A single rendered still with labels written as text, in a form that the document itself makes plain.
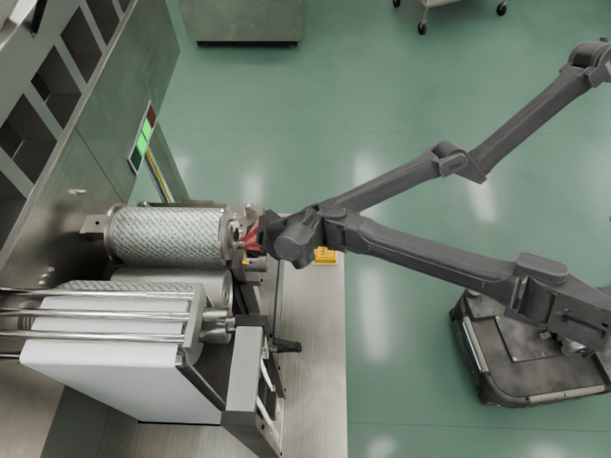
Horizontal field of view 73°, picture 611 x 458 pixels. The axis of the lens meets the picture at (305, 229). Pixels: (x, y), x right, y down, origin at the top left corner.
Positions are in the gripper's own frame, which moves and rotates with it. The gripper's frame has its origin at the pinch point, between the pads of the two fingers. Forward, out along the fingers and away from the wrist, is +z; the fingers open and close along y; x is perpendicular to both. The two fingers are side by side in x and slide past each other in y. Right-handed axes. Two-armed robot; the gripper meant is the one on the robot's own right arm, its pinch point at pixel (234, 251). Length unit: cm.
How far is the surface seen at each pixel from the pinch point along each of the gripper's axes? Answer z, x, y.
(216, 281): -8.7, 13.2, -17.4
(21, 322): 12, 39, -33
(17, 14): 0, 67, 15
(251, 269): -11.5, 5.3, -11.3
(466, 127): -59, -155, 170
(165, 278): 1.4, 18.8, -17.0
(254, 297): -2.6, -7.9, -11.3
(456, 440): -22, -136, -31
